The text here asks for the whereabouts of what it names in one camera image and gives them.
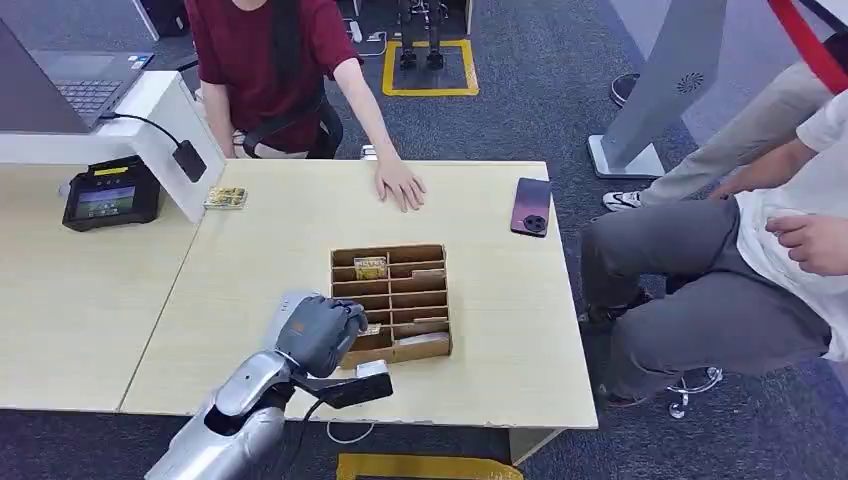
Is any yellow printed card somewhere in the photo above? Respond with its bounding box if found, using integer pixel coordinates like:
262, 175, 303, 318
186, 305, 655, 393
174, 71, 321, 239
352, 255, 390, 282

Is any seated person's hand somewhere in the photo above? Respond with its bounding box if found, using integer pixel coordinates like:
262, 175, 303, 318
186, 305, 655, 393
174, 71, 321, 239
764, 212, 848, 279

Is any black tablet terminal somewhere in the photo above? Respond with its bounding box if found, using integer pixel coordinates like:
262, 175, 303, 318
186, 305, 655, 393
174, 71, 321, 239
60, 154, 163, 234

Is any person's left hand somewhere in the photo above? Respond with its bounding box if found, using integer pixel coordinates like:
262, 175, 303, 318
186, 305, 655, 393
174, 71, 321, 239
373, 157, 427, 214

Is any person in beige trousers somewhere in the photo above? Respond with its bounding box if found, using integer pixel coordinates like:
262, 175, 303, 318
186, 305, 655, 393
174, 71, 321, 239
601, 58, 837, 214

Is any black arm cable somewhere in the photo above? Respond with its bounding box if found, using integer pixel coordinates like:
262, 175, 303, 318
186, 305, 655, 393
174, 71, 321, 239
281, 397, 327, 480

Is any black power adapter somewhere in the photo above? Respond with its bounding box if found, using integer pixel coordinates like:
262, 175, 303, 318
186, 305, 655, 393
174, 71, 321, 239
171, 138, 209, 185

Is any pale card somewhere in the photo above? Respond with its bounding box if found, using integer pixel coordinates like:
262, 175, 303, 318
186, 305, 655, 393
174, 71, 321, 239
396, 331, 452, 350

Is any black shoe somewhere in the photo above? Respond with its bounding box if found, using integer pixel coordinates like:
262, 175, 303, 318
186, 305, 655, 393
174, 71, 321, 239
608, 72, 641, 109

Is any black power cable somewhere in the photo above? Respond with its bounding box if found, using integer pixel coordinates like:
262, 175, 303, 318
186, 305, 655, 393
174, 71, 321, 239
97, 111, 185, 150

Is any seated person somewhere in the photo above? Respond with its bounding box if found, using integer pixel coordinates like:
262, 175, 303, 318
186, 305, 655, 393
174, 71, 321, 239
578, 89, 848, 407

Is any stack of yellow cards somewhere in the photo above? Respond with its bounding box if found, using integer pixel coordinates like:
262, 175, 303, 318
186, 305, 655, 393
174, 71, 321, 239
202, 186, 249, 212

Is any red barrier strip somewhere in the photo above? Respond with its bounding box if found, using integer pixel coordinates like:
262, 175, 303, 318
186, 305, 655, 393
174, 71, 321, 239
767, 0, 848, 96

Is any white sneaker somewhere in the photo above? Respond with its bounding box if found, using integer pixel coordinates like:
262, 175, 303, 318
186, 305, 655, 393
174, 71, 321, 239
601, 190, 645, 214

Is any white desk riser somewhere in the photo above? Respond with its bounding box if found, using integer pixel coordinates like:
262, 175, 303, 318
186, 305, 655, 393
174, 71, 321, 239
0, 70, 228, 225

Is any white kiosk stand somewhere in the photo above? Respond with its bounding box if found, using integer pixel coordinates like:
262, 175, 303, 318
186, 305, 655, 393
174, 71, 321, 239
585, 0, 731, 181

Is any black robot legs stand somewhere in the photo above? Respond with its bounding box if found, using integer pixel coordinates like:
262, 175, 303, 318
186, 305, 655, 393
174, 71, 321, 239
396, 0, 447, 72

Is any person in red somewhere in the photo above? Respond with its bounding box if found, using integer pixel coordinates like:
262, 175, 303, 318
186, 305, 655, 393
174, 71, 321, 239
184, 0, 427, 214

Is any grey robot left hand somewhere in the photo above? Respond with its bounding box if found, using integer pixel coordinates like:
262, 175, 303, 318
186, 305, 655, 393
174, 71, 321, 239
274, 295, 370, 380

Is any pale grey wrist box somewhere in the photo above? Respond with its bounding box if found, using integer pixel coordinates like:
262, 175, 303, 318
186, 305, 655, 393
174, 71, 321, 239
263, 289, 322, 349

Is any grey laptop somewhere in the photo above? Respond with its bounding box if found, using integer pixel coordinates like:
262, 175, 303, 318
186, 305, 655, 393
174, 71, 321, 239
0, 18, 155, 136

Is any wooden card box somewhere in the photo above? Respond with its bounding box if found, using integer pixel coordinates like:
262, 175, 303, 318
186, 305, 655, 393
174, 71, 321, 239
329, 243, 454, 371

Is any white hanging cable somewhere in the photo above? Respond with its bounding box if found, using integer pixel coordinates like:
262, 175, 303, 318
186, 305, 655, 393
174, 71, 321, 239
324, 421, 377, 446

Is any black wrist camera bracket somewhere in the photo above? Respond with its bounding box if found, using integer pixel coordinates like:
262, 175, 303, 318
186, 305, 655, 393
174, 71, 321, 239
291, 359, 395, 411

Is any chrome chair base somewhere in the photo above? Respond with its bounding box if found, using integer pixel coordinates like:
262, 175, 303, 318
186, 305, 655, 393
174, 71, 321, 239
665, 366, 725, 421

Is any pale desk leg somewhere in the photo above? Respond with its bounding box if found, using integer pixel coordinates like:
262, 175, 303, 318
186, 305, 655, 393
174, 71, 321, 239
507, 427, 566, 466

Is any dark red smartphone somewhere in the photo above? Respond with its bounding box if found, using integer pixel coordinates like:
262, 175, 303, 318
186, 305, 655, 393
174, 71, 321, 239
509, 176, 553, 239

